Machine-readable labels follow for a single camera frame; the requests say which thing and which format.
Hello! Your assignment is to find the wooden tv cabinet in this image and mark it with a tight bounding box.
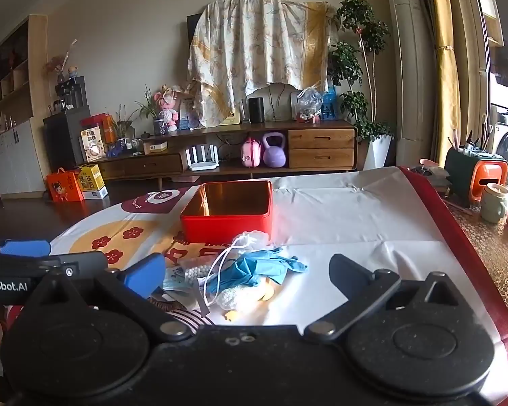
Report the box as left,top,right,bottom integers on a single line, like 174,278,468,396
95,119,360,179

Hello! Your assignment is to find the framed picture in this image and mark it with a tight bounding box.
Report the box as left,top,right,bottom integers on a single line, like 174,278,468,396
178,95,196,130

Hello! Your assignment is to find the red tin box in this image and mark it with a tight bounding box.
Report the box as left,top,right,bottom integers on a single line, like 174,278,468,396
180,180,274,246

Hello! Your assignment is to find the small spindly potted plant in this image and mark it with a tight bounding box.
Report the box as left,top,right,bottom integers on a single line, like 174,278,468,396
112,104,136,140

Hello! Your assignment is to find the purple kettlebell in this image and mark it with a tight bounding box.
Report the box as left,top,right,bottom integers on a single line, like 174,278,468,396
261,132,288,168

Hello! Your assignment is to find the orange plastic container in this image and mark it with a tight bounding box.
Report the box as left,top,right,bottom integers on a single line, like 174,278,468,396
470,161,508,204

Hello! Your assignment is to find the pink plush toy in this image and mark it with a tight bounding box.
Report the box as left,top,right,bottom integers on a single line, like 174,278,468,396
153,85,183,133

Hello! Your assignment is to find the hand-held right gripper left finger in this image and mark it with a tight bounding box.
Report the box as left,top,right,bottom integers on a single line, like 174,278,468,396
23,253,195,342

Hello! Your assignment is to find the green plant in patterned pot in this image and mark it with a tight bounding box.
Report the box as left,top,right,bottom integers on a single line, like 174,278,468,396
133,85,168,136

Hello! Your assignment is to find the green utensil holder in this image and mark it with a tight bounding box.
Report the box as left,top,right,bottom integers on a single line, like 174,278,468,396
444,147,508,204

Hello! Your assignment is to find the yellow curtain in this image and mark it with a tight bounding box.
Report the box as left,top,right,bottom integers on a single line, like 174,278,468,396
427,0,463,171

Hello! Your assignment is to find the small white box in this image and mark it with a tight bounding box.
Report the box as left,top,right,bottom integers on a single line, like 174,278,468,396
143,139,169,155

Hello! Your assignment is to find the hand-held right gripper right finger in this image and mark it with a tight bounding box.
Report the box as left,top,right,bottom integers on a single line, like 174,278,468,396
303,254,461,341

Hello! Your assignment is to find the black television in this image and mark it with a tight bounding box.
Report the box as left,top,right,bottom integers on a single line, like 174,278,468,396
186,14,202,48

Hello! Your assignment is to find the white router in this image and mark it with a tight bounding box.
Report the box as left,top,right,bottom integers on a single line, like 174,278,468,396
185,146,220,172

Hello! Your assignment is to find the blue printed face mask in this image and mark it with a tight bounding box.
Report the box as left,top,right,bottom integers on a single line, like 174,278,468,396
163,267,208,295

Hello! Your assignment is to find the clear plastic bag of goods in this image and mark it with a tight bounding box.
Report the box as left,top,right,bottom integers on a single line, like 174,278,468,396
296,87,325,125

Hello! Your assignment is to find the printed snack box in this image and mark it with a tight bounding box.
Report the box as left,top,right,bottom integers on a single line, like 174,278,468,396
80,129,106,162

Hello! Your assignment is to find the white mesh drawstring bag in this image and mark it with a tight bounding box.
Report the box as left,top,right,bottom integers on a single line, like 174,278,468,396
203,231,274,305

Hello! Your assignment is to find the vase with dried flowers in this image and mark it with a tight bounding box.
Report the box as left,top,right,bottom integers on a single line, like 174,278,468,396
46,39,79,84

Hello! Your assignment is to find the wooden drawer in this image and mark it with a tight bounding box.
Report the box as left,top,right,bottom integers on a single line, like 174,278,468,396
289,149,355,169
288,129,355,150

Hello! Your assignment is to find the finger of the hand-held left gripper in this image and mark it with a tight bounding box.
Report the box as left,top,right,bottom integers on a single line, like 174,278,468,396
0,240,51,260
46,251,109,278

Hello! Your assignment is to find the white bead packet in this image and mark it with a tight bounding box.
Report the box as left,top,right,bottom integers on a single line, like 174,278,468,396
181,262,214,282

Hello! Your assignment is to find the orange gift bag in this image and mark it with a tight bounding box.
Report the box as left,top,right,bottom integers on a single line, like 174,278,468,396
46,168,84,203

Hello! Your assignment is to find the red gift box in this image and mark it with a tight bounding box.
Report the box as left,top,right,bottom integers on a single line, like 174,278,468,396
81,113,111,130

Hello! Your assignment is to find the yellow carton box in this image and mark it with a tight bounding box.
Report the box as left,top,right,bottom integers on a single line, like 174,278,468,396
77,164,109,200

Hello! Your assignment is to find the bunch of brushes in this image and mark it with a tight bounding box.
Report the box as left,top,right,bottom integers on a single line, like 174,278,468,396
446,114,492,154

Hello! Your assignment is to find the tall green potted tree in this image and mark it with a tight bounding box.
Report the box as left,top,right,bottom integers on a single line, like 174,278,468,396
327,0,396,142

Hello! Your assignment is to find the black cylinder speaker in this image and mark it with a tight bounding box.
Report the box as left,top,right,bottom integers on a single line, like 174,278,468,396
248,97,266,123

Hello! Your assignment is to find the blue nitrile glove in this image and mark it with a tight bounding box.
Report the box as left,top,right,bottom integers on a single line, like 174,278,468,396
207,249,308,295

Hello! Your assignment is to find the beige shell-shaped ornament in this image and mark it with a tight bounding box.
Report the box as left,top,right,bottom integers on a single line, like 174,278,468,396
246,82,299,121

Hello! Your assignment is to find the wall shelf cabinet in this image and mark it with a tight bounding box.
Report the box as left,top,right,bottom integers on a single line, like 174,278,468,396
0,15,48,196

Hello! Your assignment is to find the orange paper bag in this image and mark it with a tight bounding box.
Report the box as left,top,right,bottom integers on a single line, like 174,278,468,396
102,114,118,144

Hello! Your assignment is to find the pale green mug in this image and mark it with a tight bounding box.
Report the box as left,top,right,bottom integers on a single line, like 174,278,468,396
480,184,508,224

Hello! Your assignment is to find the standing air conditioner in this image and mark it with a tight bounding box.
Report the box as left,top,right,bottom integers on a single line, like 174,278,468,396
381,0,439,168

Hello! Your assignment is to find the black cabinet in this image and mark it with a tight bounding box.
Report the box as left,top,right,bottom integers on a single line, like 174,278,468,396
42,111,92,171

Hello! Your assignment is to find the white mesh cloth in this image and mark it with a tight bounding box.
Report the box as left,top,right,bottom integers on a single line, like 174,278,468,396
216,281,264,312

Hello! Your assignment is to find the white planter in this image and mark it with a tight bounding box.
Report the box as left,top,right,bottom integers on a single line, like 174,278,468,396
363,134,394,172

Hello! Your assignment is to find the black coffee machine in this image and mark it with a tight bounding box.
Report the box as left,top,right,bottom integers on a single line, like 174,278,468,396
54,76,88,113

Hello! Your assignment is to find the gold patterned table cover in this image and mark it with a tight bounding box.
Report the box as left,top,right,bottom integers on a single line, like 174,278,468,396
442,197,508,318

